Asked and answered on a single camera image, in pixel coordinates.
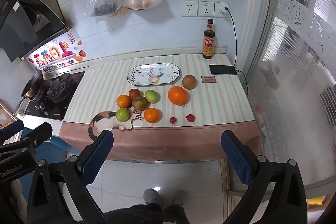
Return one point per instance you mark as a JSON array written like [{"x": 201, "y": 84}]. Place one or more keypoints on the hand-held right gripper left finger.
[{"x": 98, "y": 155}]

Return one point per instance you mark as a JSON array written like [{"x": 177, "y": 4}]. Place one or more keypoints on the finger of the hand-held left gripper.
[
  {"x": 11, "y": 129},
  {"x": 39, "y": 134}
]

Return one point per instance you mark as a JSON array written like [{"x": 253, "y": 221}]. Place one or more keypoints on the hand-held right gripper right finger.
[{"x": 236, "y": 158}]

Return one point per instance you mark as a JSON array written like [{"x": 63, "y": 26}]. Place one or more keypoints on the green round fruit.
[
  {"x": 151, "y": 96},
  {"x": 122, "y": 114}
]

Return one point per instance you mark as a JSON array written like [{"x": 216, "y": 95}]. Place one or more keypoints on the small orange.
[
  {"x": 123, "y": 101},
  {"x": 152, "y": 115}
]

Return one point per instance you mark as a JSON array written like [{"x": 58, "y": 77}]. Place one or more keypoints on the small red fruit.
[
  {"x": 190, "y": 117},
  {"x": 172, "y": 120}
]

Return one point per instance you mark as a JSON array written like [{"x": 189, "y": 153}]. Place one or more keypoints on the brown-green round fruit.
[{"x": 139, "y": 102}]

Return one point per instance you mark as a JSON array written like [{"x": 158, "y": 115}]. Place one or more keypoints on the red-brown round fruit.
[{"x": 134, "y": 93}]

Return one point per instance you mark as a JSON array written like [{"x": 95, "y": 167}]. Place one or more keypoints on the large orange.
[{"x": 177, "y": 95}]

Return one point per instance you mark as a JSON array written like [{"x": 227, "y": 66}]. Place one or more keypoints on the brown russet pear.
[{"x": 189, "y": 81}]

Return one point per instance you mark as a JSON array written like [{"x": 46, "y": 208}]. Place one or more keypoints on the oval patterned ceramic plate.
[{"x": 155, "y": 74}]

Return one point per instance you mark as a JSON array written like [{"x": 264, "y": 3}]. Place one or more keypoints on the person's left forearm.
[{"x": 18, "y": 195}]

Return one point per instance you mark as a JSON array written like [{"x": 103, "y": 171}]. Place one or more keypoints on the wooden board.
[{"x": 5, "y": 113}]

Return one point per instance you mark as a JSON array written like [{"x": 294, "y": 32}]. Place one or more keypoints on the blue cabinet front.
[{"x": 52, "y": 153}]

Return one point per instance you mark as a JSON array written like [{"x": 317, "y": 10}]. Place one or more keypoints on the black gas stove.
[{"x": 57, "y": 92}]

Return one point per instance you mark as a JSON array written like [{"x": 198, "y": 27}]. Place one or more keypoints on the black frying pan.
[{"x": 32, "y": 83}]

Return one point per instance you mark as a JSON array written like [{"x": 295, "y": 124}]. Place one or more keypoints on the striped tablecloth with cat print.
[{"x": 223, "y": 108}]

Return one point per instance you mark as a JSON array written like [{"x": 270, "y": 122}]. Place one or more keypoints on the grey fuzzy slipper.
[{"x": 151, "y": 196}]

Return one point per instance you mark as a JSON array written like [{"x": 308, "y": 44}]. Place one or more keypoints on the black phone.
[{"x": 223, "y": 69}]

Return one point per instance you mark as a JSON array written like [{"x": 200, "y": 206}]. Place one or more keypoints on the yellow object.
[{"x": 317, "y": 204}]

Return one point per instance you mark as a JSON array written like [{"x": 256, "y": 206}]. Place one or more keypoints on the black range hood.
[{"x": 15, "y": 19}]

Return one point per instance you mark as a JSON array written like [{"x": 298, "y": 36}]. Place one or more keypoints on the dark sauce bottle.
[{"x": 209, "y": 43}]

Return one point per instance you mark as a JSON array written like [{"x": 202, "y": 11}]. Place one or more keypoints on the small clear bag brown contents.
[{"x": 118, "y": 11}]

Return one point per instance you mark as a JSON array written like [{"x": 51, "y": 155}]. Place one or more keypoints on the colourful wall sticker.
[{"x": 56, "y": 54}]

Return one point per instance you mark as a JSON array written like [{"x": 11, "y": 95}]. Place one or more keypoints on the white wall socket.
[
  {"x": 217, "y": 12},
  {"x": 206, "y": 8},
  {"x": 189, "y": 8}
]

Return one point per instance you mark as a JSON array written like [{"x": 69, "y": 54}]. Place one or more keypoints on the white wall plug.
[{"x": 225, "y": 7}]

